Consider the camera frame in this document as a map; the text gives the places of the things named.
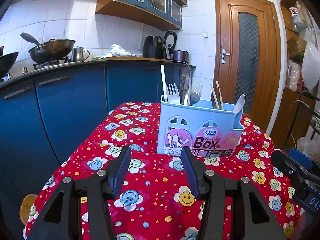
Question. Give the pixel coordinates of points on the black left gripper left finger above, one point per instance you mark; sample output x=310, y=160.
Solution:
x=60, y=217

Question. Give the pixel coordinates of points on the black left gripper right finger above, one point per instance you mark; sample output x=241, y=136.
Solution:
x=251, y=217

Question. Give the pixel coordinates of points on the wooden chopstick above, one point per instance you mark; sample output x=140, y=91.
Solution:
x=215, y=103
x=220, y=96

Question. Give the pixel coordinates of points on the white plastic spoon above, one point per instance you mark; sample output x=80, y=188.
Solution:
x=239, y=104

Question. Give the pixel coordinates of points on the white plastic fork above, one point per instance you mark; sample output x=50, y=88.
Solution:
x=173, y=94

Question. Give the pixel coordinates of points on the metal fork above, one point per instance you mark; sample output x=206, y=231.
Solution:
x=196, y=92

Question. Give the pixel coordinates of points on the white chopstick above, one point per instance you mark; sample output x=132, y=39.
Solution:
x=164, y=83

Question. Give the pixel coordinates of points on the blue kitchen base cabinets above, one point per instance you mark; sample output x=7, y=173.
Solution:
x=47, y=113

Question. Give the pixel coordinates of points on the black metal chair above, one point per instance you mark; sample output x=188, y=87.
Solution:
x=303, y=120

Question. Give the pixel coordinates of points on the red smiley flower tablecloth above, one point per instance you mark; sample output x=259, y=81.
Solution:
x=156, y=202

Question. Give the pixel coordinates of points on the light blue utensil holder box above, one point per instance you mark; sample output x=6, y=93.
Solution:
x=208, y=132

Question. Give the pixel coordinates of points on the wooden shelf unit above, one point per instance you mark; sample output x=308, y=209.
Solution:
x=297, y=27

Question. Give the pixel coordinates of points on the white plastic bag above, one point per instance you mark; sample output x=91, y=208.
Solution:
x=310, y=66

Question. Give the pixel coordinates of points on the wooden door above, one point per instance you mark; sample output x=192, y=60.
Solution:
x=249, y=31

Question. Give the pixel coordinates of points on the gas stove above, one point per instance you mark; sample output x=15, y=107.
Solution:
x=50, y=63

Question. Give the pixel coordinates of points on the steel kettle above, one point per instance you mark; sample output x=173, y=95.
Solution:
x=78, y=54

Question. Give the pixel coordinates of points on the dark rice cooker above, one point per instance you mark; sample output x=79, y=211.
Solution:
x=179, y=55

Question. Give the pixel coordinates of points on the white cloth on counter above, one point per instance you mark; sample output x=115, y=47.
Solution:
x=117, y=51

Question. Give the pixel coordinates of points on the steel wok on stove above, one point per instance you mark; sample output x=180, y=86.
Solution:
x=51, y=50

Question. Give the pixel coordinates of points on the black air fryer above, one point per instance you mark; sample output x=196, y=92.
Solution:
x=155, y=47

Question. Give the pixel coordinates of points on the black white round appliance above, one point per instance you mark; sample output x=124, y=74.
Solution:
x=170, y=39

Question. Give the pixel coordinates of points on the black wok at left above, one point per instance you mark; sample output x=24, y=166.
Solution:
x=6, y=62

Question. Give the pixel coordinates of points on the metal door handle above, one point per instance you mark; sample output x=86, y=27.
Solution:
x=224, y=54

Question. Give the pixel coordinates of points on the blue wall cabinet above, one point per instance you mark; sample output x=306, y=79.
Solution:
x=161, y=14

